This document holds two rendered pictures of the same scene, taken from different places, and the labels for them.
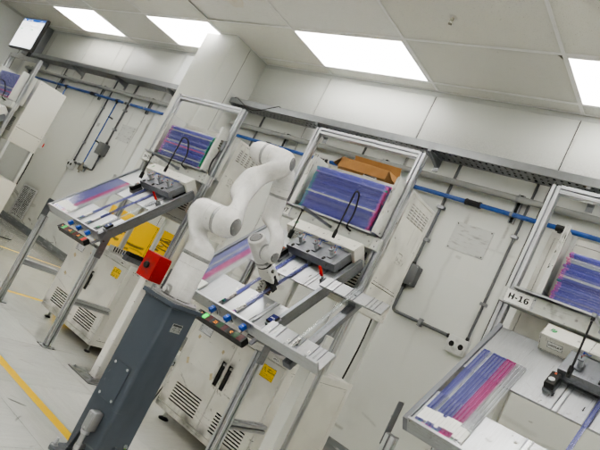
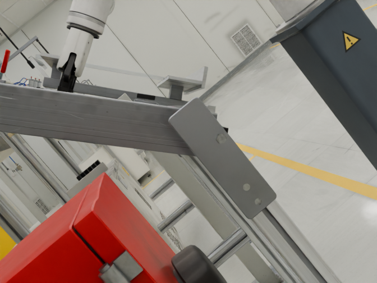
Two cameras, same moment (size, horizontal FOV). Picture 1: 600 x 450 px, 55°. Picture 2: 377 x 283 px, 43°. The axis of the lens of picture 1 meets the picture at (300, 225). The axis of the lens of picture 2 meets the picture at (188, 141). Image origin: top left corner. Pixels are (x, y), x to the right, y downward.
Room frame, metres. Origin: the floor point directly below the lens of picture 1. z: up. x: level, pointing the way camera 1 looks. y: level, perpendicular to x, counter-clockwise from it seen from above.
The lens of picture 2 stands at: (3.51, 0.91, 0.80)
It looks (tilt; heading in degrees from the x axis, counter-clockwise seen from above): 8 degrees down; 227
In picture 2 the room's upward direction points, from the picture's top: 39 degrees counter-clockwise
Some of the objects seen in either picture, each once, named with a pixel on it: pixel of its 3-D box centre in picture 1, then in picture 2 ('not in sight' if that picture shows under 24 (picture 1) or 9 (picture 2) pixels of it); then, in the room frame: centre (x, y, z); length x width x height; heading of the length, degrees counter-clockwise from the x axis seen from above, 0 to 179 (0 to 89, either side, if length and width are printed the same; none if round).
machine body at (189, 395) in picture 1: (253, 398); not in sight; (3.30, -0.20, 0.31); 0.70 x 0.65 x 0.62; 50
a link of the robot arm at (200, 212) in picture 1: (204, 228); not in sight; (2.35, 0.34, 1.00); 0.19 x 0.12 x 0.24; 62
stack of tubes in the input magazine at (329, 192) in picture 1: (346, 199); not in sight; (3.17, -0.17, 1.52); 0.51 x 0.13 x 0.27; 50
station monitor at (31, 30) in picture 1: (32, 37); not in sight; (6.19, 3.51, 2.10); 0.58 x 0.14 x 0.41; 50
